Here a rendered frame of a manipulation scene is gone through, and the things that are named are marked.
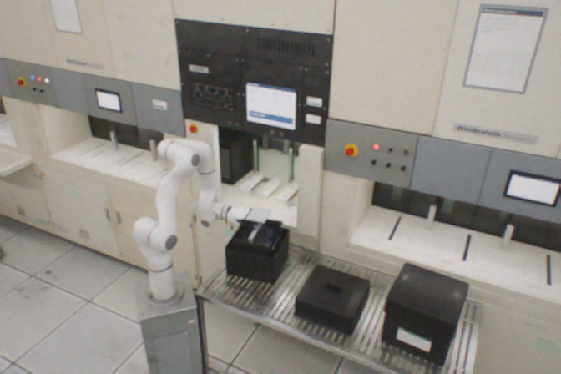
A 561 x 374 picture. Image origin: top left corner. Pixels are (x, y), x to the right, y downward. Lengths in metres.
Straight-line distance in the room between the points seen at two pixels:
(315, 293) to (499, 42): 1.31
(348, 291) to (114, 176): 1.88
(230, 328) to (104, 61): 1.89
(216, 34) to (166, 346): 1.59
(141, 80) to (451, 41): 1.71
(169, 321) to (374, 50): 1.59
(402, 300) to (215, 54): 1.50
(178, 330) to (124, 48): 1.59
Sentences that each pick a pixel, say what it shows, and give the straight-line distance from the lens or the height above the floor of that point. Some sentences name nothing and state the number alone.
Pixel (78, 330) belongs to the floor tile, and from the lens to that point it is 3.47.
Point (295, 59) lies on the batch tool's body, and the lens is 2.23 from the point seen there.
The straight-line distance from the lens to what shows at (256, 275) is 2.40.
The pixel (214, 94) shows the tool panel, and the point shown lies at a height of 1.58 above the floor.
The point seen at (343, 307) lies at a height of 0.86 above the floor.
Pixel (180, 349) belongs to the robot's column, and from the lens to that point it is 2.51.
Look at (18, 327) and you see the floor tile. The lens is 3.66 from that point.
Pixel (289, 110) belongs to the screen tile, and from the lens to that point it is 2.32.
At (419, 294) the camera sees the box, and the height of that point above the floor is 1.01.
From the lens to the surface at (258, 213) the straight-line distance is 2.34.
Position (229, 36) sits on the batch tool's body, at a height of 1.90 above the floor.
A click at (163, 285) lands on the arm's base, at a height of 0.87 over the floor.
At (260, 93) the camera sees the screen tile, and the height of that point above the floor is 1.63.
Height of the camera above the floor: 2.36
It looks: 29 degrees down
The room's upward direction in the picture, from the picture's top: straight up
